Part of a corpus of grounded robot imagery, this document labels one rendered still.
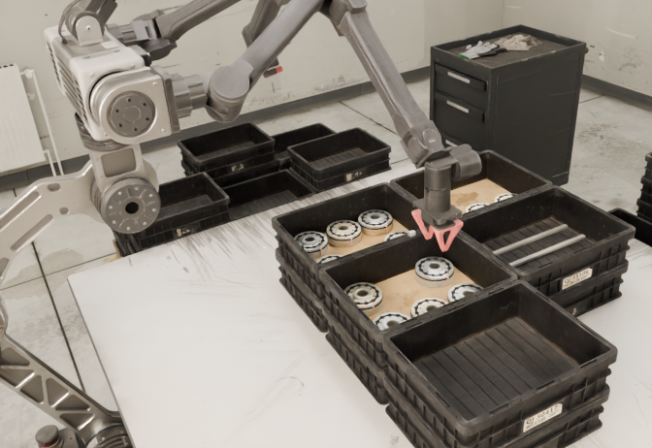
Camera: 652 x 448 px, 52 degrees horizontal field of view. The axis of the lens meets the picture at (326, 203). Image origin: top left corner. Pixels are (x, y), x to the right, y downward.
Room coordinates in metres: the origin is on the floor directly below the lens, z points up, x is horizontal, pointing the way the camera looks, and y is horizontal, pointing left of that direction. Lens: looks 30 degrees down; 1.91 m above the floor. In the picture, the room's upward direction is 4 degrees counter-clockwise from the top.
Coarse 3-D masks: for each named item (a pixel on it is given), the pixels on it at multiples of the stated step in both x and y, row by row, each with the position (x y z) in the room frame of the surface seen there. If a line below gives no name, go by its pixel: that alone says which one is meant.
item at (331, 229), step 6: (336, 222) 1.72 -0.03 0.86; (342, 222) 1.73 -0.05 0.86; (348, 222) 1.72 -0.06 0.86; (354, 222) 1.72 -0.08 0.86; (330, 228) 1.70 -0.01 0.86; (354, 228) 1.68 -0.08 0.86; (360, 228) 1.68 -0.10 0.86; (330, 234) 1.66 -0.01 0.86; (336, 234) 1.66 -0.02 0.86; (342, 234) 1.66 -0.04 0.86; (348, 234) 1.65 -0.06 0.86; (354, 234) 1.65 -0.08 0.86
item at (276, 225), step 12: (360, 192) 1.78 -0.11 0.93; (396, 192) 1.76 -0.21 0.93; (324, 204) 1.73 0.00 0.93; (276, 216) 1.67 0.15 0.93; (276, 228) 1.62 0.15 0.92; (288, 240) 1.54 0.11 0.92; (300, 252) 1.48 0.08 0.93; (360, 252) 1.45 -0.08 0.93; (312, 264) 1.42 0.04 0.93; (324, 264) 1.41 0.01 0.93
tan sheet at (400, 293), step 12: (396, 276) 1.47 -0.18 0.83; (408, 276) 1.47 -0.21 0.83; (456, 276) 1.45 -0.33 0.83; (384, 288) 1.43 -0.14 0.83; (396, 288) 1.42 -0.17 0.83; (408, 288) 1.42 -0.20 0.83; (420, 288) 1.42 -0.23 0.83; (432, 288) 1.41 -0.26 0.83; (444, 288) 1.41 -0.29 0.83; (384, 300) 1.38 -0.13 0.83; (396, 300) 1.37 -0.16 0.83; (408, 300) 1.37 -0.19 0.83; (444, 300) 1.36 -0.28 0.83; (384, 312) 1.33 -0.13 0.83; (408, 312) 1.32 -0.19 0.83
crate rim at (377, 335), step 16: (400, 240) 1.50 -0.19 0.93; (464, 240) 1.47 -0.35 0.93; (352, 256) 1.44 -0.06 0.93; (320, 272) 1.38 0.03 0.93; (512, 272) 1.32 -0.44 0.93; (336, 288) 1.31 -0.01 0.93; (352, 304) 1.24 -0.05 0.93; (448, 304) 1.22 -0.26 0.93; (368, 320) 1.18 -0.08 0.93; (416, 320) 1.17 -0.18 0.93
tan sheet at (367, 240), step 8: (400, 224) 1.74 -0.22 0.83; (392, 232) 1.70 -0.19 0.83; (360, 240) 1.66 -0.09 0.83; (368, 240) 1.66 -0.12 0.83; (376, 240) 1.66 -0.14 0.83; (328, 248) 1.63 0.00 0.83; (336, 248) 1.63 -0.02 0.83; (344, 248) 1.63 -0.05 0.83; (352, 248) 1.62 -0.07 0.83; (360, 248) 1.62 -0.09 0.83
